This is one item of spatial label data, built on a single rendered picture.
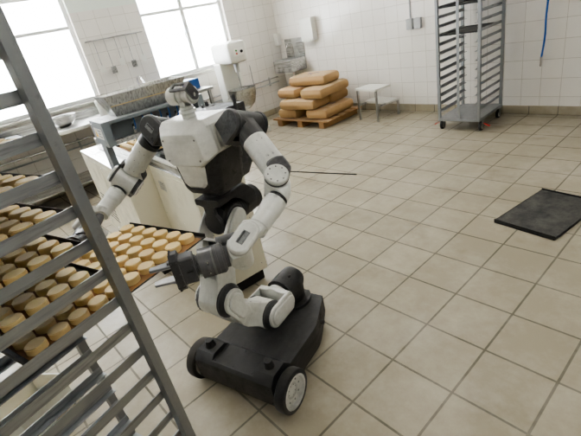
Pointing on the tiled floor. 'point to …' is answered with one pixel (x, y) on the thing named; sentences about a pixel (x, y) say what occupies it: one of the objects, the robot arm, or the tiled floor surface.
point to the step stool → (376, 98)
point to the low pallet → (318, 118)
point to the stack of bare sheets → (544, 214)
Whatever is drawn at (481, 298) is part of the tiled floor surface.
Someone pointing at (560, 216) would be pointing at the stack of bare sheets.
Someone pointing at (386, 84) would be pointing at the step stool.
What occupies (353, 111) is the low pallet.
